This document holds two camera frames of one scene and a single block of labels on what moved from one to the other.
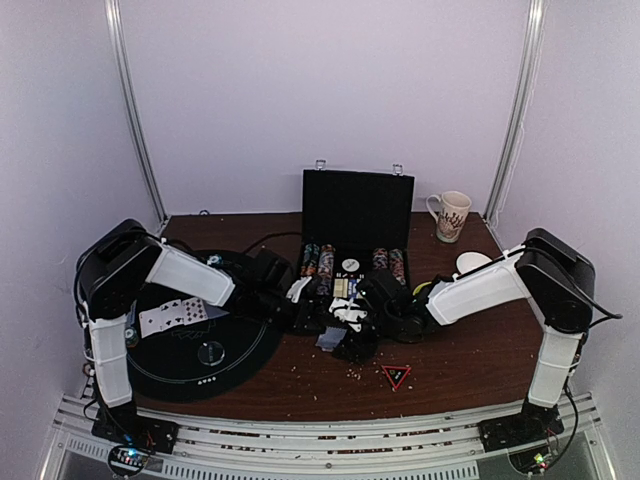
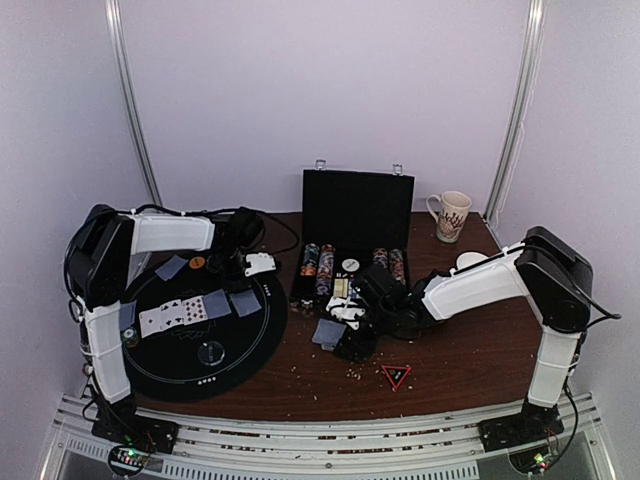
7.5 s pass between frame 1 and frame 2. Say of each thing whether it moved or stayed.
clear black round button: stayed
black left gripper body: moved
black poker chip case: stayed
